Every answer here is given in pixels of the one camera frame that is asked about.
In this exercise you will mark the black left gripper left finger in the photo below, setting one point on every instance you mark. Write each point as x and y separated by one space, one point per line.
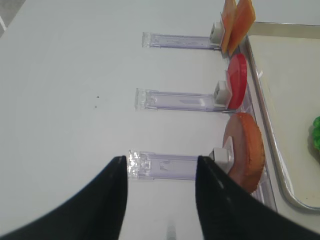
95 213

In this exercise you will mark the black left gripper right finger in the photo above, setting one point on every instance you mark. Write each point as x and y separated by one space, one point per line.
228 212

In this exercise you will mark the orange cheese slice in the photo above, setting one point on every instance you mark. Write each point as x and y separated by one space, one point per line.
227 17
244 18

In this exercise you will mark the green lettuce on tray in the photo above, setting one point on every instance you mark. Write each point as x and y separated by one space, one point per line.
315 133

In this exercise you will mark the clear tomato pusher track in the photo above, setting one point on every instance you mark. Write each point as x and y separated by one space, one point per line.
218 101

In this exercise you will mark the red tomato slice standing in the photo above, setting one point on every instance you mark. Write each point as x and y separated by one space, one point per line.
237 77

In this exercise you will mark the clear cheese pusher track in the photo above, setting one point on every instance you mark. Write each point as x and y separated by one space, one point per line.
211 42

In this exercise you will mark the clear left bun pusher track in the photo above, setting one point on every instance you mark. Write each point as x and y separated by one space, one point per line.
150 165

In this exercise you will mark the bun half left rack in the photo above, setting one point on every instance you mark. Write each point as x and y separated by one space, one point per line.
248 149

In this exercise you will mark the metal serving tray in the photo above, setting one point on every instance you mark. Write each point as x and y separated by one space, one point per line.
285 64

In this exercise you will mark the clear left front rail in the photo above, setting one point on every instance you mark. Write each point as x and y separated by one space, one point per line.
264 192

